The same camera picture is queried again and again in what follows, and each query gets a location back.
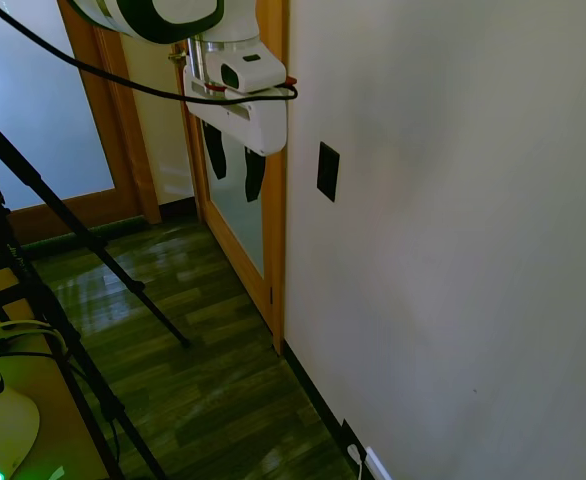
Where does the black wall light switch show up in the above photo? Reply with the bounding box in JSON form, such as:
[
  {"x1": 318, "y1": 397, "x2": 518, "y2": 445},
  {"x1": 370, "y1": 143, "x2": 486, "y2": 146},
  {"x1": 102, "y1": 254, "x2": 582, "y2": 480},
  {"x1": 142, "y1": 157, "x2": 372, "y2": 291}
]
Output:
[{"x1": 316, "y1": 141, "x2": 341, "y2": 204}]

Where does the wooden glass panel door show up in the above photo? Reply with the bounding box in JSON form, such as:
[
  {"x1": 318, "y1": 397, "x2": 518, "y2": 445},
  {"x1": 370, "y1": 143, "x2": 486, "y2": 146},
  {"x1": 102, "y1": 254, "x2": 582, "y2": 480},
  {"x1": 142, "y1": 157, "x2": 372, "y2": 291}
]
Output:
[{"x1": 174, "y1": 0, "x2": 290, "y2": 356}]

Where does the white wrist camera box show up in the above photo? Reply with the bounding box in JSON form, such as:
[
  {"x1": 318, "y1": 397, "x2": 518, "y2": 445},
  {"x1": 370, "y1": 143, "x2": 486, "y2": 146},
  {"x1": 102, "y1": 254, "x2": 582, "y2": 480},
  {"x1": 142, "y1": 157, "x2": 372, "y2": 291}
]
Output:
[{"x1": 205, "y1": 48, "x2": 288, "y2": 95}]

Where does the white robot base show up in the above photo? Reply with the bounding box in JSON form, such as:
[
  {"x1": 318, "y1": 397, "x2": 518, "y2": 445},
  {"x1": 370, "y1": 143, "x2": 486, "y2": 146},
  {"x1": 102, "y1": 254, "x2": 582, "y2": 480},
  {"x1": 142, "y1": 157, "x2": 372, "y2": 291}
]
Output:
[{"x1": 0, "y1": 344, "x2": 41, "y2": 480}]

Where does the black camera tripod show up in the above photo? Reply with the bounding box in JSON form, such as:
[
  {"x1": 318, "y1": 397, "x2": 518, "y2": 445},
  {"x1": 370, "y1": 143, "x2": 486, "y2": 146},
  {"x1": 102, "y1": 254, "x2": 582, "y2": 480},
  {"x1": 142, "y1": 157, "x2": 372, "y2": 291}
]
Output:
[{"x1": 0, "y1": 102, "x2": 192, "y2": 480}]

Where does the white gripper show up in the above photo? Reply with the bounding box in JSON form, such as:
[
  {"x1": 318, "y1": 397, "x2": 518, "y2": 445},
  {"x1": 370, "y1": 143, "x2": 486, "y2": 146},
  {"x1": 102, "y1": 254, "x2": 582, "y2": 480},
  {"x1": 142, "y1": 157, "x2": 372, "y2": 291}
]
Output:
[{"x1": 182, "y1": 38, "x2": 289, "y2": 203}]

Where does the wooden frosted glass door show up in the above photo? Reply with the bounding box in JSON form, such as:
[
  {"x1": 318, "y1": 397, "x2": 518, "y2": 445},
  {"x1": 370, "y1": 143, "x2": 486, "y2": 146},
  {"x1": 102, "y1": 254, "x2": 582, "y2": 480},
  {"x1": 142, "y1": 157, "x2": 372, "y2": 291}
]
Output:
[{"x1": 0, "y1": 0, "x2": 163, "y2": 246}]

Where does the black baseboard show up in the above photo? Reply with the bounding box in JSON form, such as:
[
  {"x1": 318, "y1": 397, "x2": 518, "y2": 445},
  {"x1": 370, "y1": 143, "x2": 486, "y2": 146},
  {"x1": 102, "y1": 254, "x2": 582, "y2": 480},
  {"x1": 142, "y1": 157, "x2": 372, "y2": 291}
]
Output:
[{"x1": 282, "y1": 337, "x2": 362, "y2": 480}]

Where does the white green cable bundle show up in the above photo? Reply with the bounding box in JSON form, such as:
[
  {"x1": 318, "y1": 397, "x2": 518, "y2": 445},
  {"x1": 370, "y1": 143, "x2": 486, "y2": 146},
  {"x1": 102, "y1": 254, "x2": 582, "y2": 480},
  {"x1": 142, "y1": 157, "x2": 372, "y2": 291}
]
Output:
[{"x1": 0, "y1": 319, "x2": 69, "y2": 359}]

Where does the white plug with cord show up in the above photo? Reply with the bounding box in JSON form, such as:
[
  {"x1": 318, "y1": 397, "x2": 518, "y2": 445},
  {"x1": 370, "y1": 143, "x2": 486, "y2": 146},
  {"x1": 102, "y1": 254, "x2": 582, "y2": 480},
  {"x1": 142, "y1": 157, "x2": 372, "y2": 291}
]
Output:
[{"x1": 346, "y1": 443, "x2": 367, "y2": 480}]

